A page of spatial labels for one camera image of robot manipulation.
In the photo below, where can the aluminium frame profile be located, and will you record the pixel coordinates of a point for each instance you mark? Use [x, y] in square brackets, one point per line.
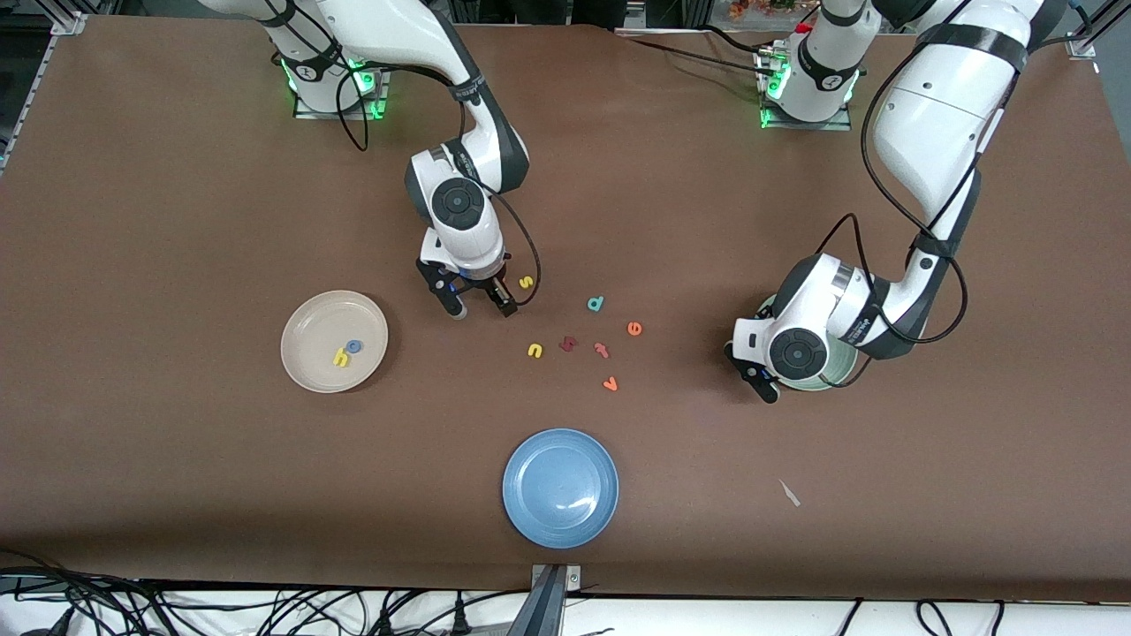
[1085, 40]
[44, 62]

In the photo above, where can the green plate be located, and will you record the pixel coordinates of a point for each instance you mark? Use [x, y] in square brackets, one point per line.
[839, 375]

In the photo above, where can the metal mount bracket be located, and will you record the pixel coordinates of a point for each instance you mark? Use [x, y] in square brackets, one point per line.
[573, 576]

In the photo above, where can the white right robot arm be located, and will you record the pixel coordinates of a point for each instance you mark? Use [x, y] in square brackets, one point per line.
[398, 26]

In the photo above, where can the orange flowers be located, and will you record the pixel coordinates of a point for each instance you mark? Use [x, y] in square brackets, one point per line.
[760, 9]

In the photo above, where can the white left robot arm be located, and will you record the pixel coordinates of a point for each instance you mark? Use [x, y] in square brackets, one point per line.
[928, 115]

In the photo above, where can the white paper scrap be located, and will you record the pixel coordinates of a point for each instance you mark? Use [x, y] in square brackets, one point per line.
[789, 493]

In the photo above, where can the blue plate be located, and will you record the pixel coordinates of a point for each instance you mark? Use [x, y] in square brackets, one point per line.
[560, 488]

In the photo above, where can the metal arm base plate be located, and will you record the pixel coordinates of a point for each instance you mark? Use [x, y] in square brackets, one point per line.
[808, 126]
[309, 115]

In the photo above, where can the brown table cover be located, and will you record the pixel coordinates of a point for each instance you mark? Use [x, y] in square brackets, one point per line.
[177, 442]

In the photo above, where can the beige brown plate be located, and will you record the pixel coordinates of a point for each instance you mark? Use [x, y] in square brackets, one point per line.
[318, 327]

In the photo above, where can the grey camera mount pole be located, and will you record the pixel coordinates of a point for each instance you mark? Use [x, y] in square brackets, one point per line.
[543, 609]

